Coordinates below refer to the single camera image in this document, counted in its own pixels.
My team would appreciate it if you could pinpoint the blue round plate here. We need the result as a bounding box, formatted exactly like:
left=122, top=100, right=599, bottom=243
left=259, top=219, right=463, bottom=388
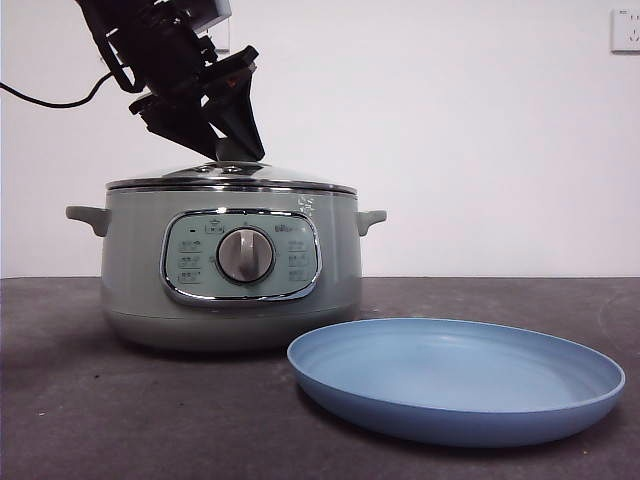
left=286, top=317, right=627, bottom=449

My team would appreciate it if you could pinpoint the pale green electric steamer pot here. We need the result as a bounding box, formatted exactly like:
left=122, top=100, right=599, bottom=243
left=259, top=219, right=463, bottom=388
left=64, top=182, right=388, bottom=354

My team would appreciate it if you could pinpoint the glass lid with green knob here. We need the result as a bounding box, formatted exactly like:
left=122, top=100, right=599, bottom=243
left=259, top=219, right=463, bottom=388
left=105, top=139, right=358, bottom=194

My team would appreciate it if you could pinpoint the black cable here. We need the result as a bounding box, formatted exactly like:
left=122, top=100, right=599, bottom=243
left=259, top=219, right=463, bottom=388
left=0, top=29, right=137, bottom=109

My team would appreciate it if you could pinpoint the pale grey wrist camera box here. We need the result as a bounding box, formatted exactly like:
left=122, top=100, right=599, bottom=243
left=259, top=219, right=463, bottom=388
left=191, top=0, right=235, bottom=37

